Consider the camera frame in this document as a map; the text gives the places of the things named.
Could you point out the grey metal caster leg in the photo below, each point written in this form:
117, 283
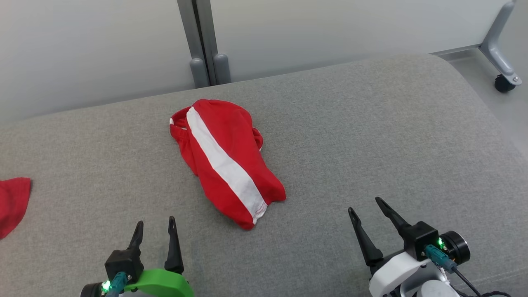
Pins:
495, 45

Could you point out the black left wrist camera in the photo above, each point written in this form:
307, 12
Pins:
123, 262

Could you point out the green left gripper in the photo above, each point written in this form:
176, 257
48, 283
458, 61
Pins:
165, 284

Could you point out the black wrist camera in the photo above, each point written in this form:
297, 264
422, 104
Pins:
123, 262
420, 239

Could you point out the grey partition post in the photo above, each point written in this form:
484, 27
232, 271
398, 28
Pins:
199, 74
222, 70

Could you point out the grey partition base rail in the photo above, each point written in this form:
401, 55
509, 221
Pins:
458, 50

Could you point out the white partition panel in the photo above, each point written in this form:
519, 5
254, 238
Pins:
82, 49
350, 29

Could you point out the red white basketball jersey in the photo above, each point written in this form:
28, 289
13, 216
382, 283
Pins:
12, 202

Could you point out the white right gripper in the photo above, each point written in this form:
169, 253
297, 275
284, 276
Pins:
392, 276

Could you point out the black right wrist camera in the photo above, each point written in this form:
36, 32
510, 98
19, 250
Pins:
420, 239

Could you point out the red shorts with white stripe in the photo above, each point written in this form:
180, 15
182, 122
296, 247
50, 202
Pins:
231, 156

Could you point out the black caster wheel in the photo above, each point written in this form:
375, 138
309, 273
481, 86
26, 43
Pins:
503, 84

